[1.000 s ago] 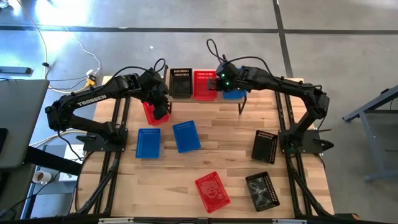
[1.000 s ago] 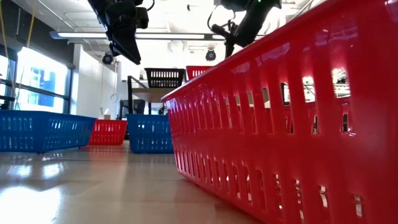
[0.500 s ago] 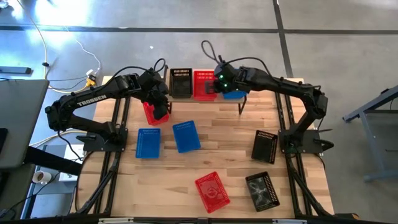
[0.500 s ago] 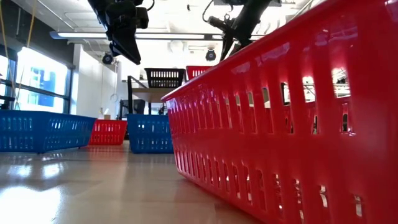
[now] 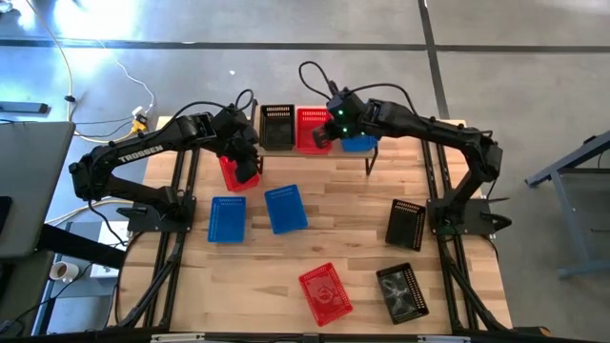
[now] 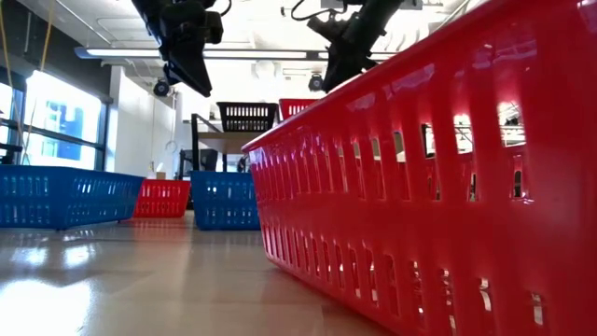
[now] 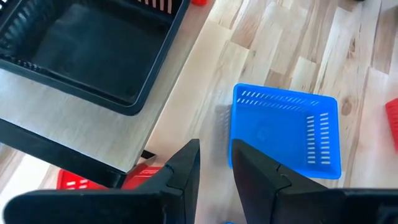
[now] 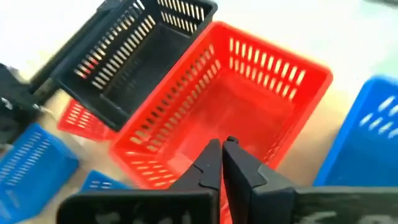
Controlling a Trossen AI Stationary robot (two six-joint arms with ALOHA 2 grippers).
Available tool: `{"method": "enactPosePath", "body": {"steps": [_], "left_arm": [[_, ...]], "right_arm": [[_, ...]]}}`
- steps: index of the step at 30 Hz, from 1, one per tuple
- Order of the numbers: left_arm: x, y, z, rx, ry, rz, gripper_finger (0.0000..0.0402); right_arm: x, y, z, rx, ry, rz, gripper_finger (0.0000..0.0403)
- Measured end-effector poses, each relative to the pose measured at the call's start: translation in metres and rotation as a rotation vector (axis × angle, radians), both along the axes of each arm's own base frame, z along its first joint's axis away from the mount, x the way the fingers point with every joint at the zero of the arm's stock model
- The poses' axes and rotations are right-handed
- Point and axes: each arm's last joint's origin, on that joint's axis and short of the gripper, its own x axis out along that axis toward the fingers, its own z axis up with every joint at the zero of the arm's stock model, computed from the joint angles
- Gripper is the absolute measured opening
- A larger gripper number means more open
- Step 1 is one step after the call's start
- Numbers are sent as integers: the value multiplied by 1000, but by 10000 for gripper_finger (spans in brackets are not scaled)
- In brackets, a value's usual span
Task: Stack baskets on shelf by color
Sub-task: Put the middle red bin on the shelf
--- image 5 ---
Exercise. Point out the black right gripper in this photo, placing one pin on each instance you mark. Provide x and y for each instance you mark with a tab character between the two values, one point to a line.
357	119

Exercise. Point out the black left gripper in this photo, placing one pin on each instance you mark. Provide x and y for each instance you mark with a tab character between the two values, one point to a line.
236	135

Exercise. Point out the red plastic slotted basket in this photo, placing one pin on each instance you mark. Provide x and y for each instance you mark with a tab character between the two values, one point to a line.
325	294
307	138
229	177

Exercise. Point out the blue plastic slotted basket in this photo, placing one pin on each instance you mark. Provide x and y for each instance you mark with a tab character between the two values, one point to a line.
359	144
286	209
227	220

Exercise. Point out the black plastic slotted basket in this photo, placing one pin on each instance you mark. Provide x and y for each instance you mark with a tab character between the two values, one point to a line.
406	225
401	294
276	133

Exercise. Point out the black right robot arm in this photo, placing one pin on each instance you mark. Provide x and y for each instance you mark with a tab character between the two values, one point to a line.
448	131

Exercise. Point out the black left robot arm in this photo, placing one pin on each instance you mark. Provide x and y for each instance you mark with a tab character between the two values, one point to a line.
138	153

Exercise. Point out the wooden shelf with black legs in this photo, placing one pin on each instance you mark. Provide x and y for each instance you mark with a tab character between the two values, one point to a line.
281	153

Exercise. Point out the yellow and white plug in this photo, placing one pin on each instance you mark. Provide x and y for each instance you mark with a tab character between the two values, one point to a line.
139	121

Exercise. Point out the white box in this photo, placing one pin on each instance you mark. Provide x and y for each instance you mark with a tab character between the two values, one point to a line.
112	233

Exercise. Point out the black desk leg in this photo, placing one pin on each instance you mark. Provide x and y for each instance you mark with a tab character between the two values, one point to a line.
81	247

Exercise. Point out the grey desk top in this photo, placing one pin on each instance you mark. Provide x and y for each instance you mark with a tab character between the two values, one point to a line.
33	186

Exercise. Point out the black flat bar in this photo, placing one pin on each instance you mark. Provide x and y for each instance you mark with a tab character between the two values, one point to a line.
24	107

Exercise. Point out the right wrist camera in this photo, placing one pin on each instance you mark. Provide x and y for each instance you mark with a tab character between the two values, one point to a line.
340	100

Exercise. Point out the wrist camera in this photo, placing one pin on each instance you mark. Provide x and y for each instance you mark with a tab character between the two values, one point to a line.
233	114
340	100

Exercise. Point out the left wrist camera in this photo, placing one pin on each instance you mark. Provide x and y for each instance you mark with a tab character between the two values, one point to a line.
233	114

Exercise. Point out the black metal table frame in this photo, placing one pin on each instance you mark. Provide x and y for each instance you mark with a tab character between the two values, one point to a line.
179	171

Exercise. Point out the grey metal table frame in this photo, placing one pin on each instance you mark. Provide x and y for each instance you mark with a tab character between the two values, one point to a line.
572	162

